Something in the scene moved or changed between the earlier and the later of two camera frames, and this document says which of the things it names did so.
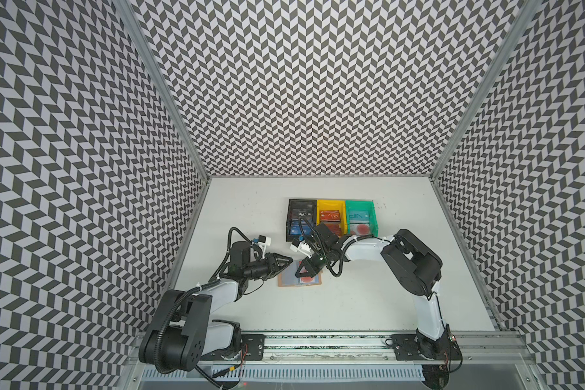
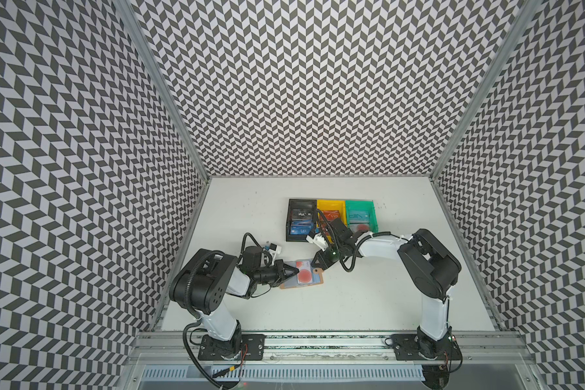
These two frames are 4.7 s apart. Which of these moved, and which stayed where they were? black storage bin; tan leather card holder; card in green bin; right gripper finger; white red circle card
Moved: right gripper finger
Stayed: white red circle card; tan leather card holder; card in green bin; black storage bin
